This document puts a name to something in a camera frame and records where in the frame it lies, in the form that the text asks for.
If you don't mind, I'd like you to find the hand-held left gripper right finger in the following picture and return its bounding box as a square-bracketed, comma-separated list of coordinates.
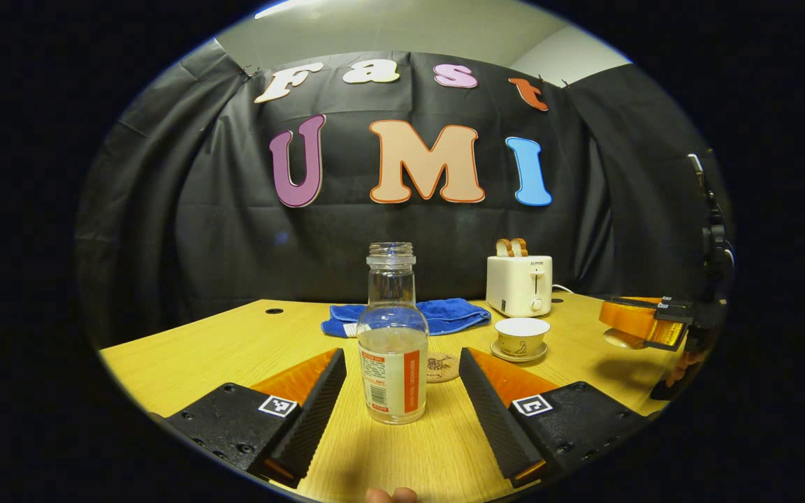
[458, 347, 644, 488]

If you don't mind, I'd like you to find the blue towel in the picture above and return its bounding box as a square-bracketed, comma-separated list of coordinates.
[321, 298, 493, 338]

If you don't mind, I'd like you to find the round cork coaster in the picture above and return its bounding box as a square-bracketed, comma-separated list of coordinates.
[427, 353, 460, 384]

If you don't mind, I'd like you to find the white toaster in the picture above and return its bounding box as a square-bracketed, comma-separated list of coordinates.
[486, 255, 553, 318]

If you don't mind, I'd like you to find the white saucer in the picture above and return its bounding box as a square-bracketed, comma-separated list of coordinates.
[491, 340, 549, 363]

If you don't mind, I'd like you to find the clear glass water bottle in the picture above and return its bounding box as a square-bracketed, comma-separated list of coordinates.
[357, 242, 430, 425]

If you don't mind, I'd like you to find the white teacup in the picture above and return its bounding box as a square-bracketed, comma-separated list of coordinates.
[494, 317, 551, 357]

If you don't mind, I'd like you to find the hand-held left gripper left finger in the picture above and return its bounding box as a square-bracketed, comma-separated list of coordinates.
[165, 348, 347, 490]

